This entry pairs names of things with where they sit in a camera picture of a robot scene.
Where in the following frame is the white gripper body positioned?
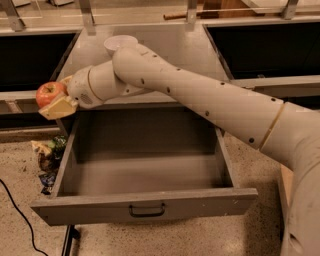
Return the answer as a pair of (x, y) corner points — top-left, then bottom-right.
(67, 61), (150, 109)

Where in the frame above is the red apple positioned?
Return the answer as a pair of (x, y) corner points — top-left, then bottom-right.
(36, 82), (67, 108)

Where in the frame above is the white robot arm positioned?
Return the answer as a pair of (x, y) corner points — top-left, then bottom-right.
(39, 44), (320, 256)

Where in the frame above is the open grey top drawer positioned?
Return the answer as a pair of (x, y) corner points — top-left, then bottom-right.
(31, 109), (258, 226)

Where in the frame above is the grey cabinet with top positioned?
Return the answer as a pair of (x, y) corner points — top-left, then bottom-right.
(43, 23), (239, 136)

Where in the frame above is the white ceramic bowl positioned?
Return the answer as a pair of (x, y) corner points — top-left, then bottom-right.
(104, 35), (138, 56)

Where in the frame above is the pile of snack bags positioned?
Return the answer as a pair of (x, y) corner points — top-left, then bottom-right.
(31, 135), (67, 195)

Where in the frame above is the brown wooden stick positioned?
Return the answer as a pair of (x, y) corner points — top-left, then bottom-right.
(163, 13), (187, 21)

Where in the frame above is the cardboard box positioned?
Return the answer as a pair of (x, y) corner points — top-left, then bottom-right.
(278, 165), (293, 218)

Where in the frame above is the left grey side rail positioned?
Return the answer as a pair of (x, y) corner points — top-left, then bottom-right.
(0, 90), (39, 114)

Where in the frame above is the grey side rail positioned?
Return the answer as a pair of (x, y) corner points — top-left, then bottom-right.
(231, 75), (320, 98)
(0, 90), (39, 114)

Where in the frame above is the black cable on floor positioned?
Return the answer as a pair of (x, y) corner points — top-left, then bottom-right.
(0, 178), (51, 256)

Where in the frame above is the black drawer handle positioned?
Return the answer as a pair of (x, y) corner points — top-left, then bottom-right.
(129, 204), (166, 218)

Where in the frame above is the right grey side rail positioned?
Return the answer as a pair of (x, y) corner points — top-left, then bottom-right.
(231, 75), (320, 98)

